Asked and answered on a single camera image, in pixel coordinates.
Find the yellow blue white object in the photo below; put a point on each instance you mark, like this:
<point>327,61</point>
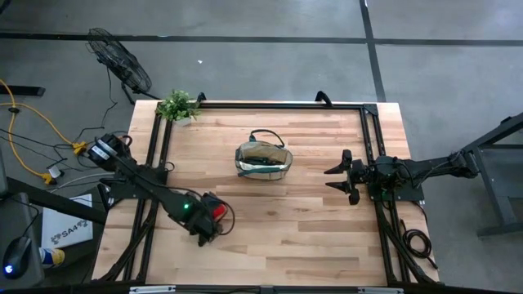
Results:
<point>55,257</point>

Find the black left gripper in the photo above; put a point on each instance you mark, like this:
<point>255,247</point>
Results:
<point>202,222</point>

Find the silver metal bracket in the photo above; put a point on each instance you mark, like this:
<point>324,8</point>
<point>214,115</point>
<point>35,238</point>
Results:
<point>380,290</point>
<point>153,289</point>

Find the dark metal table frame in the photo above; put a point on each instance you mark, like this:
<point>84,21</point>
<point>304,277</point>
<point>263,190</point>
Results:
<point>495,192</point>

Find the black computer mouse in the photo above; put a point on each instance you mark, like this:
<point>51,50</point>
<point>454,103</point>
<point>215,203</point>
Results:
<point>16,255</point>

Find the black aluminium table frame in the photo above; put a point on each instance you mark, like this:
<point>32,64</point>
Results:
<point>286,105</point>

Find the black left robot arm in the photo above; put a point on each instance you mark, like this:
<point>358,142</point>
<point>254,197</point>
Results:
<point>139,179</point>

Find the black diagonal metal bar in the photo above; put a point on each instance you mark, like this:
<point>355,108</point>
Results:
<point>53,200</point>

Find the grey side table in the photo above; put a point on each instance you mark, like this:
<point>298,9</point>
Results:
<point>12,216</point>

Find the black flat floor bar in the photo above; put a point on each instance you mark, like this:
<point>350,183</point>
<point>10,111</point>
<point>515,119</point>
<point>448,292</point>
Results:
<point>24,90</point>

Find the black table clamp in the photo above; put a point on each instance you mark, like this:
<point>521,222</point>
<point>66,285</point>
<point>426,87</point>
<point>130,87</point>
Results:
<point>201,97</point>
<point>324,98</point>

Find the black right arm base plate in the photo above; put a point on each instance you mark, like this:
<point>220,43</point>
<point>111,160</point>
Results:
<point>412,194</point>

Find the beige green gardening bag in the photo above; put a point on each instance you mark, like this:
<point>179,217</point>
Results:
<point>265,173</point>

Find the black floor fan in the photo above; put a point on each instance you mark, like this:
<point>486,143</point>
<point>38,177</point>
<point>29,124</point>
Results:
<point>118,61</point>

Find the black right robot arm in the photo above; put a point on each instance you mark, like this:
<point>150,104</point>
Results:
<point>429,167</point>

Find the white printed box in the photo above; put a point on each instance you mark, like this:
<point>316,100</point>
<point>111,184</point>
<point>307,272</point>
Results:
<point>61,222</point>

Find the green plant in white pot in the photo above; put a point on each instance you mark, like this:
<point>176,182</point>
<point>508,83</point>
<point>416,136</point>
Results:
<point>177,107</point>

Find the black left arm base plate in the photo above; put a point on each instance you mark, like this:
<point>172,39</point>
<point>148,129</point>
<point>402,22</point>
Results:
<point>122,194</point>

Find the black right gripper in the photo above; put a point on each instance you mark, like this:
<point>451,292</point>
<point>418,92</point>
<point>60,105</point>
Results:
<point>357,175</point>

